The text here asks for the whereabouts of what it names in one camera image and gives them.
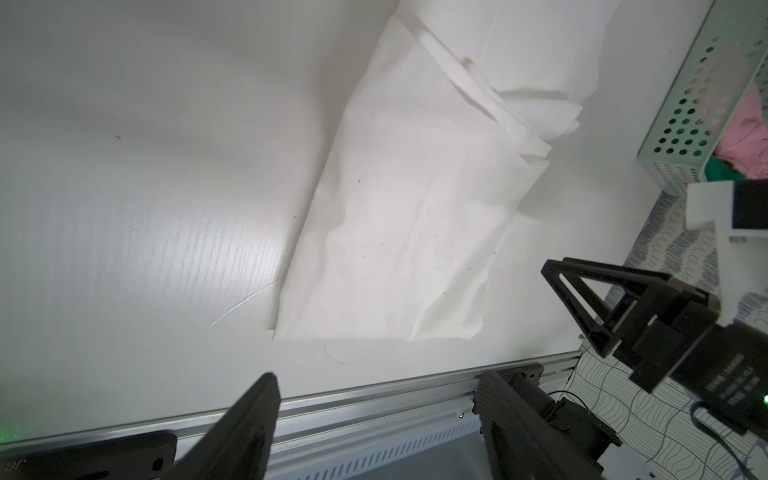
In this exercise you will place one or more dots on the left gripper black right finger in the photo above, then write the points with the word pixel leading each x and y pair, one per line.
pixel 518 442

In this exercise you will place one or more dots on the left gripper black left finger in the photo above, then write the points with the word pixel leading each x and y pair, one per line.
pixel 238 445

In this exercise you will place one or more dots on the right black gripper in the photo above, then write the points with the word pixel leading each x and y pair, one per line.
pixel 668 330

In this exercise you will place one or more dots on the white t-shirt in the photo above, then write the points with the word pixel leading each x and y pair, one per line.
pixel 447 131

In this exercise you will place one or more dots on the green t-shirt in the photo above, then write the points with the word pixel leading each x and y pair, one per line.
pixel 717 170

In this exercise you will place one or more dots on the pink t-shirt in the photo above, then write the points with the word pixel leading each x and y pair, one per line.
pixel 743 143

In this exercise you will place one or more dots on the green plastic basket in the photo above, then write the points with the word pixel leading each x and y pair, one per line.
pixel 728 55

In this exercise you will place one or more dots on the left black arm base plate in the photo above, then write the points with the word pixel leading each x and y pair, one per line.
pixel 145 456

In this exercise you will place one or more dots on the aluminium mounting rail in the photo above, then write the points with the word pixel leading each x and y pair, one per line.
pixel 333 435

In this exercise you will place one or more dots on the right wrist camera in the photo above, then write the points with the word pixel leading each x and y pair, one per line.
pixel 736 212

